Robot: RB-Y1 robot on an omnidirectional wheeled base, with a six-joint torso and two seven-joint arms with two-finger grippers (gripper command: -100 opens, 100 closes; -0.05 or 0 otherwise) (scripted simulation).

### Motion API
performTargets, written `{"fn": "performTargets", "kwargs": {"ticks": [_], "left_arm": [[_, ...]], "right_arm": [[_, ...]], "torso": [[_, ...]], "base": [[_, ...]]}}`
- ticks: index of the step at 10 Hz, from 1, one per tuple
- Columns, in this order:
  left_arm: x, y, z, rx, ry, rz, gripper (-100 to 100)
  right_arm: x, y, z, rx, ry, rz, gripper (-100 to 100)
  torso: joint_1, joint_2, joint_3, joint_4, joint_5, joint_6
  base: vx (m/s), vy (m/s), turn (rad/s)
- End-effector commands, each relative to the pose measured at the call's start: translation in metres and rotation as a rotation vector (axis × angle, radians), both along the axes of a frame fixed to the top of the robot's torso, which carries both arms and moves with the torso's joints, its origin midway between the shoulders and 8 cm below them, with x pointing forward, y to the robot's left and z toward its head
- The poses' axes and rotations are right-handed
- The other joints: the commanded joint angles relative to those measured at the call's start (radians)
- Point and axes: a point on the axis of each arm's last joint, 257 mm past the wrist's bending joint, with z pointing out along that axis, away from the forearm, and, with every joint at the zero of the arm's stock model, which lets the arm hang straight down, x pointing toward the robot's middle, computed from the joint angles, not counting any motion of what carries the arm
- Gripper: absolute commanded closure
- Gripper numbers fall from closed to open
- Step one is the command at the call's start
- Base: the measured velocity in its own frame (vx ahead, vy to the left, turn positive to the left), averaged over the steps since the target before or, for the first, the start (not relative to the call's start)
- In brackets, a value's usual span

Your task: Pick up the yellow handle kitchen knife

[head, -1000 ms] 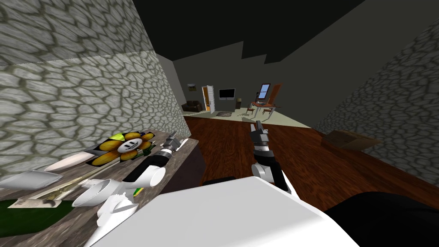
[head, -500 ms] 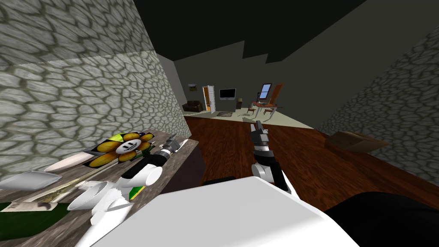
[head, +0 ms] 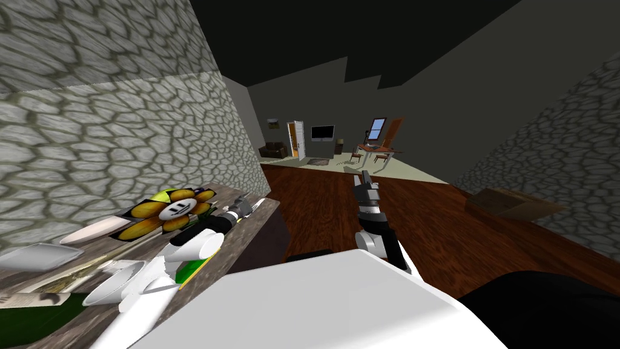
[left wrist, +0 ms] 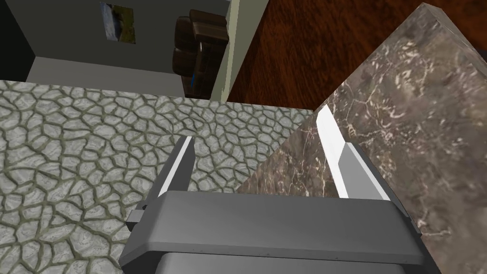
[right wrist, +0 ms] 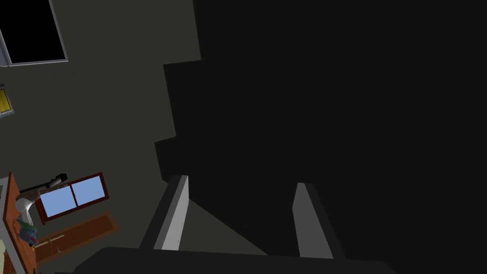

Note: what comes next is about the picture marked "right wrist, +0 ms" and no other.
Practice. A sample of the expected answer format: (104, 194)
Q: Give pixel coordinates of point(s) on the brown wooden shelf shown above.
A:
(76, 236)

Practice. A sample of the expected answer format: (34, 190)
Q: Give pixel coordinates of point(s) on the yellow framed picture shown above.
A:
(4, 101)

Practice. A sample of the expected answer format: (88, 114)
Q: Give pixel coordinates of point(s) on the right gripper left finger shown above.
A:
(171, 220)

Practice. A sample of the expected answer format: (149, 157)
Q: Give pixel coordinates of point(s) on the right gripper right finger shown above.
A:
(312, 228)

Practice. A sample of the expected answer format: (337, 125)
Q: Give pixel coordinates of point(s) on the orange wooden table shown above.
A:
(19, 228)

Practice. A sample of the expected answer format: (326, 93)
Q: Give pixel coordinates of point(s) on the red framed window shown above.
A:
(72, 198)

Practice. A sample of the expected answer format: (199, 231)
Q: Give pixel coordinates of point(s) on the black framed window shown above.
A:
(32, 30)

